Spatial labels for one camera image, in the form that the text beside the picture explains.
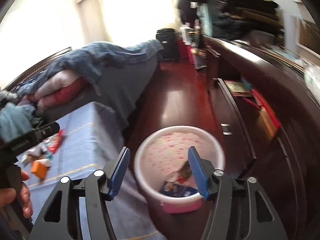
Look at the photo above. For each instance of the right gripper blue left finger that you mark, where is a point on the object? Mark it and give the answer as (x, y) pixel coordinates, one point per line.
(60, 216)

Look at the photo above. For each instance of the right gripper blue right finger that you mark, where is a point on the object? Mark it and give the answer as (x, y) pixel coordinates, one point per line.
(241, 208)

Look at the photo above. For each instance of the red snack packet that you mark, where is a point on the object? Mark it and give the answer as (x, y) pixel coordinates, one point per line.
(53, 143)

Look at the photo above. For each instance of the blue waffle biscuit bag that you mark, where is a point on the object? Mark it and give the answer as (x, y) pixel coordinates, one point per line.
(176, 190)

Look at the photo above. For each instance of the pink white trash bin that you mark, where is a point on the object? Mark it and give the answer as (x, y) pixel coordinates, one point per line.
(162, 154)

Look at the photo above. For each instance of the crumpled brown paper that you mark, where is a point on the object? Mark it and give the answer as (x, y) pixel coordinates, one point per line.
(28, 158)

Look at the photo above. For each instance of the orange toy animal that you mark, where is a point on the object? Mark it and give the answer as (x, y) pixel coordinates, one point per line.
(39, 169)

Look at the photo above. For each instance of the teal fleece blanket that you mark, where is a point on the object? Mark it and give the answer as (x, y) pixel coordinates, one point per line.
(16, 121)

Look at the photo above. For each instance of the blue tablecloth with yellow stripes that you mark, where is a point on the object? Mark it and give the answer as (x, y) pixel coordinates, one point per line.
(91, 138)

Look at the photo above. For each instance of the dark wooden dresser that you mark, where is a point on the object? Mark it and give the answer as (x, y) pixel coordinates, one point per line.
(269, 124)

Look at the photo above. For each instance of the dark wooden headboard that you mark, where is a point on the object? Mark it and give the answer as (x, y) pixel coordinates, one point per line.
(35, 69)

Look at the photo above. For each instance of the folded pink red quilt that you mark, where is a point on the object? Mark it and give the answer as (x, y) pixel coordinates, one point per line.
(59, 89)

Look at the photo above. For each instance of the dark blue bed cover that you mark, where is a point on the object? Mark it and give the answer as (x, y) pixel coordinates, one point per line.
(116, 76)

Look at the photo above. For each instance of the black suitcase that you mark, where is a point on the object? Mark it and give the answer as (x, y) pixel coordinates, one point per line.
(168, 39)

